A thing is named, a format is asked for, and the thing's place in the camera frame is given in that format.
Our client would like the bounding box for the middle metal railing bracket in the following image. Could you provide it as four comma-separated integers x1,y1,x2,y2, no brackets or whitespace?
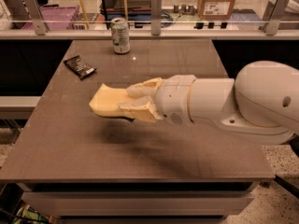
151,0,162,35

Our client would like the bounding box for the left metal railing bracket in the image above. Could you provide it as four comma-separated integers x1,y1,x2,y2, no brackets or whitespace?
23,0,48,35

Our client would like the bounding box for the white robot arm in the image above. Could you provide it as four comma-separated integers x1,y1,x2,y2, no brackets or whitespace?
118,61,299,145

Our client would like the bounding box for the cardboard box with label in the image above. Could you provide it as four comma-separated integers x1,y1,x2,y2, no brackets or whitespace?
197,0,235,20

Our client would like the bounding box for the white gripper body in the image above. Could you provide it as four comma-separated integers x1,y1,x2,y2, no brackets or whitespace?
155,75,196,125

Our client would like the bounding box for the green white 7up can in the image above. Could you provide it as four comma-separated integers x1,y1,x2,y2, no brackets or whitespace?
111,18,130,54

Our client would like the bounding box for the black snack packet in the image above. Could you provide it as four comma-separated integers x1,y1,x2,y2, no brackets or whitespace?
64,55,96,79

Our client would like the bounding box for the white table drawer front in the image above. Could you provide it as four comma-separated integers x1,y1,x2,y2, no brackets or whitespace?
22,192,254,217

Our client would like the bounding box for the purple plastic crate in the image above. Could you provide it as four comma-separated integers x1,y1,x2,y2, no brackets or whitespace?
21,5,80,31

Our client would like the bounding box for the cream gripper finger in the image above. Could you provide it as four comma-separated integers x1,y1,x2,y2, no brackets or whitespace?
118,96,164,123
126,77,164,98

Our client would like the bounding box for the yellow curved sponge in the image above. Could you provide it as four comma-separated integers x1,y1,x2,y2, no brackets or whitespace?
89,84,134,119

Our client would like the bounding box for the yellow pole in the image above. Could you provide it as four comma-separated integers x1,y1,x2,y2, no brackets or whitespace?
79,0,90,30

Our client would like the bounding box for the metal railing bracket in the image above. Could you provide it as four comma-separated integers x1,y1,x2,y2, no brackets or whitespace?
263,0,290,35
23,0,48,35
151,0,162,35

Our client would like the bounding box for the right metal railing bracket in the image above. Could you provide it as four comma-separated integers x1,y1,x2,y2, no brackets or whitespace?
263,0,290,35

